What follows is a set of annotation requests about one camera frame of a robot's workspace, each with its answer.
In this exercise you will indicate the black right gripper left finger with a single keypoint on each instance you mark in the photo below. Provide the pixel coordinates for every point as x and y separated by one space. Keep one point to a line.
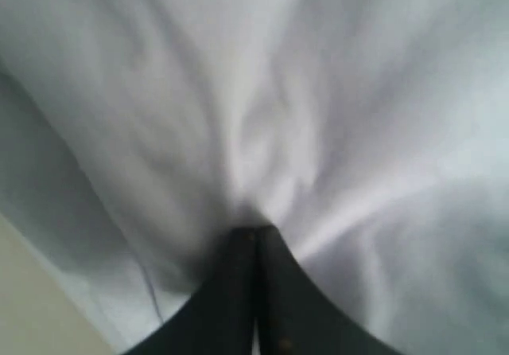
219 317

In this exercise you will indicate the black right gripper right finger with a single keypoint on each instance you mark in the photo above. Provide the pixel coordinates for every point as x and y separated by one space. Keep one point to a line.
294 316

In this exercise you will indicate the white t-shirt red lettering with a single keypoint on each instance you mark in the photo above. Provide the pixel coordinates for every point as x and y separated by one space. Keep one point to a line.
372 133

